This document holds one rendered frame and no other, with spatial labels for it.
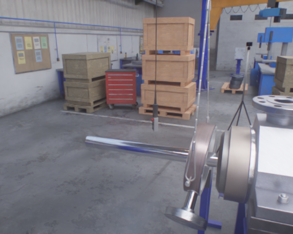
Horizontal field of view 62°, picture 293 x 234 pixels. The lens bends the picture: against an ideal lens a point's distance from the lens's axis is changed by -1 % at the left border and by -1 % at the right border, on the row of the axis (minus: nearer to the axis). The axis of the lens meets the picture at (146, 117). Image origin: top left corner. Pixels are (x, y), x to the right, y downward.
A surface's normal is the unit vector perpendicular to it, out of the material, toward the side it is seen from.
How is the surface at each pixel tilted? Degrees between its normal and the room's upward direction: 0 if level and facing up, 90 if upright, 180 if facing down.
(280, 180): 90
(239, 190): 100
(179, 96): 90
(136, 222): 0
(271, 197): 0
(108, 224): 0
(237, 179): 85
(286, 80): 90
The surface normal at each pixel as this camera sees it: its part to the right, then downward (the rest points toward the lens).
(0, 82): 0.93, 0.11
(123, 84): -0.02, 0.30
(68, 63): -0.40, 0.28
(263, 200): 0.00, -0.95
